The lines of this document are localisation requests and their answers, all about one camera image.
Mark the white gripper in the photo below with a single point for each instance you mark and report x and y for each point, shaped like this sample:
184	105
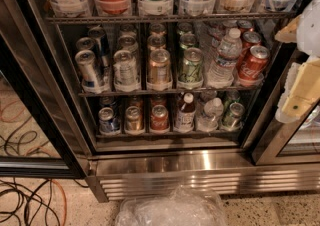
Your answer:
310	33

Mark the red coke can bottom shelf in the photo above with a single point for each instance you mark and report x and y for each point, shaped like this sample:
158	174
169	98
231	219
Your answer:
159	118

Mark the red coke can shelf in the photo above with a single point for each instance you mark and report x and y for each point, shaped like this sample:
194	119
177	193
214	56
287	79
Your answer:
159	118
253	64

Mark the red coke can middle shelf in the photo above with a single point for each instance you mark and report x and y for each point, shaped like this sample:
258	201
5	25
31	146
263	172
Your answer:
253	64

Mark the water bottle middle shelf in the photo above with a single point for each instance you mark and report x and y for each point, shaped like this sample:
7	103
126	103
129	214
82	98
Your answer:
225	58

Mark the green can bottom shelf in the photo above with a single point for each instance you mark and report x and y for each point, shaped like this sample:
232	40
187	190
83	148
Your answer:
233	116

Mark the clear water bottle bottom shelf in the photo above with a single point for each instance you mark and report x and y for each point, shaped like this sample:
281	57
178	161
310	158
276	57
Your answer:
208	115

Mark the green can middle shelf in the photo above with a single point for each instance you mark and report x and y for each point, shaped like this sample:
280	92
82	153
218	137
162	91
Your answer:
190	73

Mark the stainless steel glass-door fridge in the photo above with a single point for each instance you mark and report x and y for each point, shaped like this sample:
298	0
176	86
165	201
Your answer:
260	156

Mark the copper can middle shelf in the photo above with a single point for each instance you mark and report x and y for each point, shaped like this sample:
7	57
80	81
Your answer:
159	70

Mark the white can middle shelf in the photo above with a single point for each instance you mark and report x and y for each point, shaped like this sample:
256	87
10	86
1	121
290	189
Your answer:
126	78

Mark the gold can bottom shelf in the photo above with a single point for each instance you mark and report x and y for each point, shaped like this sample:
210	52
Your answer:
133	119

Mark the blue can bottom shelf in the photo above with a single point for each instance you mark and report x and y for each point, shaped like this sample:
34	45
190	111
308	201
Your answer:
108	122

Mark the blue slim can middle shelf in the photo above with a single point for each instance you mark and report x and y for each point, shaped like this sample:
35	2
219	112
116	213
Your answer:
103	51

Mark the silver slim can middle shelf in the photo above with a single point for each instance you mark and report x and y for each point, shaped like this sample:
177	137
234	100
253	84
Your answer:
92	78

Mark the open fridge glass door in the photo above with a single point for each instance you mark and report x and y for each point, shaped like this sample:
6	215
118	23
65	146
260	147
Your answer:
47	116

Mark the dark juice bottle white cap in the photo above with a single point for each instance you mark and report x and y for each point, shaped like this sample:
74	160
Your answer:
185	113

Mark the clear plastic bag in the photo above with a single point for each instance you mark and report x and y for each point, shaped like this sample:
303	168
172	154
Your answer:
182	207

